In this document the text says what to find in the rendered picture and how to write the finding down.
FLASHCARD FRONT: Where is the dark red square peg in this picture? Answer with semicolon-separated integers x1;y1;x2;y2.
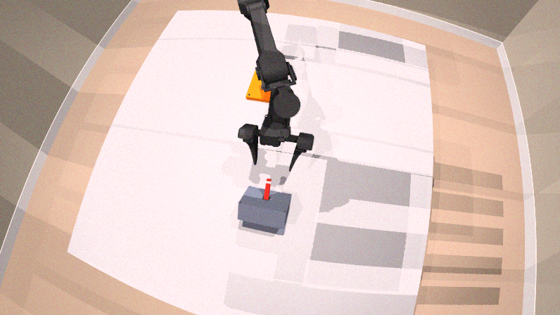
264;179;272;200

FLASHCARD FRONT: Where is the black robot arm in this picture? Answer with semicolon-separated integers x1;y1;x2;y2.
237;0;300;147

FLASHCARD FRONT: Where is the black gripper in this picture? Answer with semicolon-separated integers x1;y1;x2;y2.
238;108;314;171

